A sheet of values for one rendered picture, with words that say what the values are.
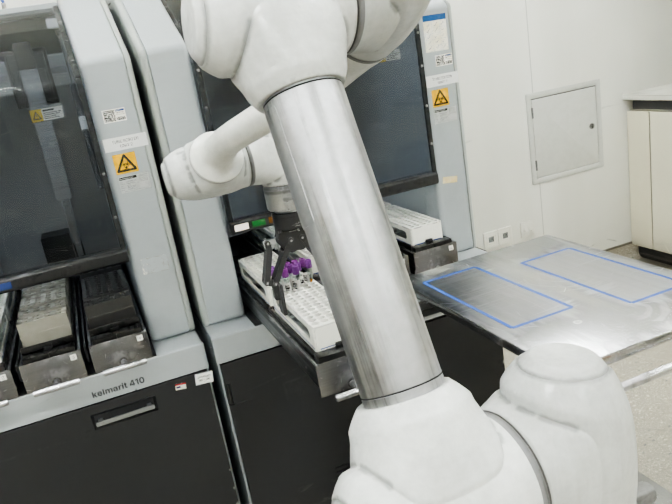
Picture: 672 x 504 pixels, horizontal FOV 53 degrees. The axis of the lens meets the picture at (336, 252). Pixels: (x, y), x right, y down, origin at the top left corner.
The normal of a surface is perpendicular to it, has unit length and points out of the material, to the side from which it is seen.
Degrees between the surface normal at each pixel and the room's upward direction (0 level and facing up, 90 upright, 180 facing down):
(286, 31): 76
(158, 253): 90
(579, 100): 90
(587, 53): 90
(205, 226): 90
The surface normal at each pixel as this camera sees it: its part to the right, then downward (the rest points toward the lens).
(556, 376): -0.28, -0.55
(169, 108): 0.37, 0.21
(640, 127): -0.91, 0.25
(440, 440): 0.21, -0.21
